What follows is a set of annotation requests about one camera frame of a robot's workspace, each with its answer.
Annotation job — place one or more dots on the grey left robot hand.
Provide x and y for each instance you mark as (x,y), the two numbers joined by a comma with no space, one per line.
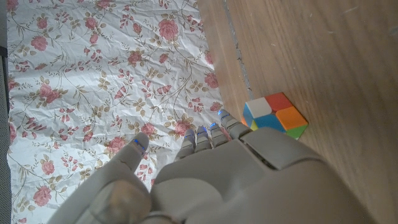
(236,180)

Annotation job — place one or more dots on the colourful puzzle cube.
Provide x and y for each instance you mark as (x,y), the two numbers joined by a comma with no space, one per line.
(276,115)

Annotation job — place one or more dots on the floral backdrop cloth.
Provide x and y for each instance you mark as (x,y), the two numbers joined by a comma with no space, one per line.
(93,77)

